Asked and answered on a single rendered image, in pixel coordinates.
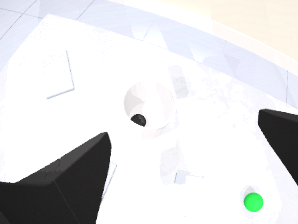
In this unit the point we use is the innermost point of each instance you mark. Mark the dark grey ball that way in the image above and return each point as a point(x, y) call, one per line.
point(138, 119)

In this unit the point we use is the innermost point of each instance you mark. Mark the green ball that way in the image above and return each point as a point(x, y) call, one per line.
point(253, 202)

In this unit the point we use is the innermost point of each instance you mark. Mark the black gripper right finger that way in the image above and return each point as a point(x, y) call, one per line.
point(281, 132)

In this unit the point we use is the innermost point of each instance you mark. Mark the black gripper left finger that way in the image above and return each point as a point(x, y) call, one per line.
point(67, 191)

